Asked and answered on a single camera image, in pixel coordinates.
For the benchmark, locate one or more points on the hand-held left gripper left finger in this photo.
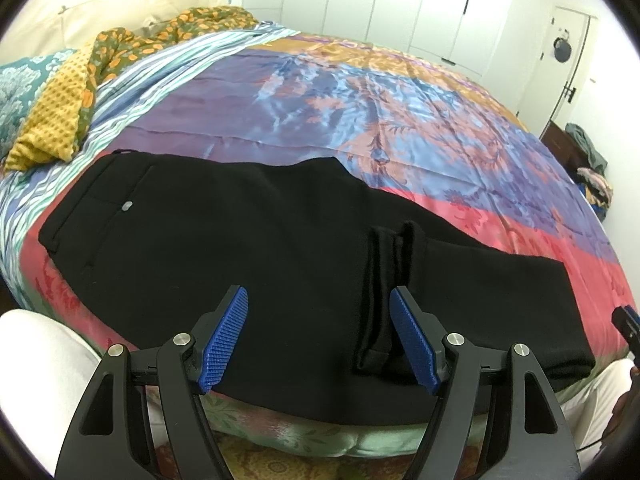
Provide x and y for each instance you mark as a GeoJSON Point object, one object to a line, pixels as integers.
{"type": "Point", "coordinates": [222, 340]}

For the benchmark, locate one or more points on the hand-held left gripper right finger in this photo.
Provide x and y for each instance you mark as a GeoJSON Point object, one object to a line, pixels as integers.
{"type": "Point", "coordinates": [415, 340]}

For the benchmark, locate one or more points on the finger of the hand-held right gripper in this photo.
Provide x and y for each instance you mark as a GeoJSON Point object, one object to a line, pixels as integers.
{"type": "Point", "coordinates": [629, 322]}

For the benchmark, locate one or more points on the black pants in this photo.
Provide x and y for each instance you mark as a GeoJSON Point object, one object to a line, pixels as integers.
{"type": "Point", "coordinates": [250, 240]}

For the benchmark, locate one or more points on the person's right hand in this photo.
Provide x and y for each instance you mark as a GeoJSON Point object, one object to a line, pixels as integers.
{"type": "Point", "coordinates": [627, 420]}

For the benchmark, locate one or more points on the person's right leg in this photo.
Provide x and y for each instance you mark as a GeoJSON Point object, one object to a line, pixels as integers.
{"type": "Point", "coordinates": [585, 410]}

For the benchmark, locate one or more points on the person's leg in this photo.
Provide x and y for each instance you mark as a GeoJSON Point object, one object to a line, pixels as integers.
{"type": "Point", "coordinates": [35, 370]}
{"type": "Point", "coordinates": [585, 410]}

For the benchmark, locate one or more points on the pile of clothes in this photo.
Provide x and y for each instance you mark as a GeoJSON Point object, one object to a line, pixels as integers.
{"type": "Point", "coordinates": [597, 187]}

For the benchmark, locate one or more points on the patterned floor rug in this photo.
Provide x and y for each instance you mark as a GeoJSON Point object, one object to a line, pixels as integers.
{"type": "Point", "coordinates": [310, 465]}

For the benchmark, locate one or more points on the grey cloth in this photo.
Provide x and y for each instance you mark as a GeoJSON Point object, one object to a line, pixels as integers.
{"type": "Point", "coordinates": [587, 145]}

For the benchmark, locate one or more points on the person's left leg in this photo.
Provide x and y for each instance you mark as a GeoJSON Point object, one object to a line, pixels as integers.
{"type": "Point", "coordinates": [35, 370]}

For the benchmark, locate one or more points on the dark wooden nightstand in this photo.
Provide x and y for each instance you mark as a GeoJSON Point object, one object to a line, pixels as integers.
{"type": "Point", "coordinates": [557, 145]}

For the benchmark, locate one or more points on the colourful satin quilt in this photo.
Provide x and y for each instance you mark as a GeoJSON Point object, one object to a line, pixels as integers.
{"type": "Point", "coordinates": [400, 110]}

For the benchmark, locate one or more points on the white door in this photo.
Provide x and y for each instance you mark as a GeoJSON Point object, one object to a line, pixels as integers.
{"type": "Point", "coordinates": [542, 90]}

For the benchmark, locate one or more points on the yellow floral blanket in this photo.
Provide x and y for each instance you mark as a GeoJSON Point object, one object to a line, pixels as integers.
{"type": "Point", "coordinates": [130, 105]}

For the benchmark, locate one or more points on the yellow dotted pillow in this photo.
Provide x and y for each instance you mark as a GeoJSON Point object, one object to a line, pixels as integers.
{"type": "Point", "coordinates": [55, 115]}

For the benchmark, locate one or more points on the black round door hanger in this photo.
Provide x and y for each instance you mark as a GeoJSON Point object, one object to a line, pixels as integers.
{"type": "Point", "coordinates": [561, 50]}

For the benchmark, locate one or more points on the green orange floral blanket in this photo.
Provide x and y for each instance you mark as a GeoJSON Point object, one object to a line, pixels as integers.
{"type": "Point", "coordinates": [165, 35]}

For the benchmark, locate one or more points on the teal floral pillow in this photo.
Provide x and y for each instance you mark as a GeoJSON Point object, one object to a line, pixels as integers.
{"type": "Point", "coordinates": [20, 95]}

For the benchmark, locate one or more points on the white wardrobe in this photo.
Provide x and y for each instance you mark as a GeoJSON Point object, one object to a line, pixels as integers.
{"type": "Point", "coordinates": [400, 5]}

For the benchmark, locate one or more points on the cream padded headboard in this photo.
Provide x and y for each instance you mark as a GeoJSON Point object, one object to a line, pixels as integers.
{"type": "Point", "coordinates": [100, 15]}

